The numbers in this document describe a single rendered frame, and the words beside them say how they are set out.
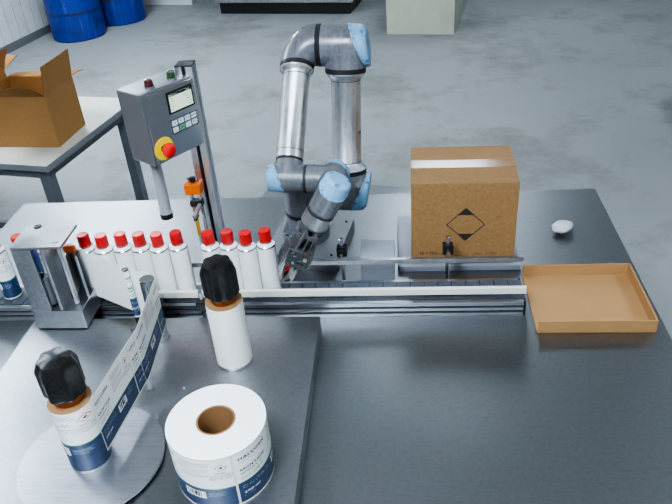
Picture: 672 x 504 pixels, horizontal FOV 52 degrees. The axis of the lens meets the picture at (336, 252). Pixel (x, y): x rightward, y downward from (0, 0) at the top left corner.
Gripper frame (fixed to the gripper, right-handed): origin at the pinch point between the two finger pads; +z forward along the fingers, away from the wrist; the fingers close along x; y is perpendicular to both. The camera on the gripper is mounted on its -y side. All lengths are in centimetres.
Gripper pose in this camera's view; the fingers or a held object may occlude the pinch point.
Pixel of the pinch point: (283, 275)
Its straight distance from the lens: 194.9
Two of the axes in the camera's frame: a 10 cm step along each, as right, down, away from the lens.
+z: -4.4, 7.3, 5.2
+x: 9.0, 4.0, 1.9
